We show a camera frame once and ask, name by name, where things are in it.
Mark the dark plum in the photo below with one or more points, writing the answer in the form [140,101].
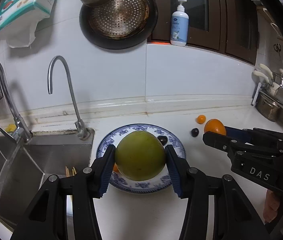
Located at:
[163,139]
[194,132]

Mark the lower cream knife handle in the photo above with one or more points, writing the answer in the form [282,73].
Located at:
[263,78]

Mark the large chrome pull faucet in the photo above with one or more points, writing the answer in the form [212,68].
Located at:
[21,131]

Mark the large orange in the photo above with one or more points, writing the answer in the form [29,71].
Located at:
[115,168]

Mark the small orange near wall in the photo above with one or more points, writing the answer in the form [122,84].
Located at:
[201,119]

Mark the green apple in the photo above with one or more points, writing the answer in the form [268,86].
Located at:
[140,156]

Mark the blue lotion pump bottle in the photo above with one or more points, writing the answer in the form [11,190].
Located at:
[179,25]

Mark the brass perforated strainer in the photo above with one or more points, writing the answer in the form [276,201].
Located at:
[119,18]

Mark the steel cooking pot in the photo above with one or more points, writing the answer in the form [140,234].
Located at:
[267,107]

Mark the stainless steel sink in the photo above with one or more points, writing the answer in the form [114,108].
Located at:
[24,167]

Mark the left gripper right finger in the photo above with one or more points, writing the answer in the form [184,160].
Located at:
[234,214]

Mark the person right hand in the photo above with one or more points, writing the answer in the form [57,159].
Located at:
[271,206]

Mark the black frying pan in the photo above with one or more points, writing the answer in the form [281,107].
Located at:
[122,43]

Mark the metal dish rack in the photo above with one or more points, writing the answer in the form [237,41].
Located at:
[260,88]

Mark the slim gooseneck faucet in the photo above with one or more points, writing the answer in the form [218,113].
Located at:
[67,91]

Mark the cream knife handle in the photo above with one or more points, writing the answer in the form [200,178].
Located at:
[263,78]
[266,70]

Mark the black scissors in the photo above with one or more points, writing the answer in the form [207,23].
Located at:
[277,48]

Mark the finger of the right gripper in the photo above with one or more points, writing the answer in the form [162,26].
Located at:
[269,146]
[242,135]

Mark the upper cream knife handle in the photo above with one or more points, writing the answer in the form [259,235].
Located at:
[266,70]

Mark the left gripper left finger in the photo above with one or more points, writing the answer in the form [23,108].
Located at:
[45,217]

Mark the dark wooden window frame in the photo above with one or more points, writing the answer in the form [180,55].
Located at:
[226,26]

